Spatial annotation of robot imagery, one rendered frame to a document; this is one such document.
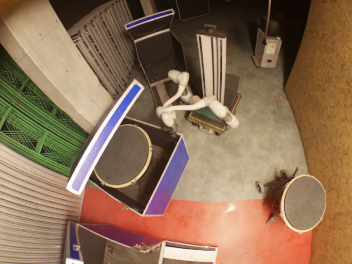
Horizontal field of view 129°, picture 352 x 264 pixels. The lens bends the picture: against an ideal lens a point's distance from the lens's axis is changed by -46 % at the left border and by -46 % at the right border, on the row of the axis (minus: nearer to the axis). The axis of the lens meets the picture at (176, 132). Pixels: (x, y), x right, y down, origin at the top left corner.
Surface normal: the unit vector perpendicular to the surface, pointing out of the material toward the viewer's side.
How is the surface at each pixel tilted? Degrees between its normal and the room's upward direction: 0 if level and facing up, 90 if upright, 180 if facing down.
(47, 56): 90
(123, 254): 0
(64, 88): 90
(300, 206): 0
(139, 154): 0
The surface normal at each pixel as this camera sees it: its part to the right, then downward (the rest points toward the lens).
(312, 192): -0.19, -0.49
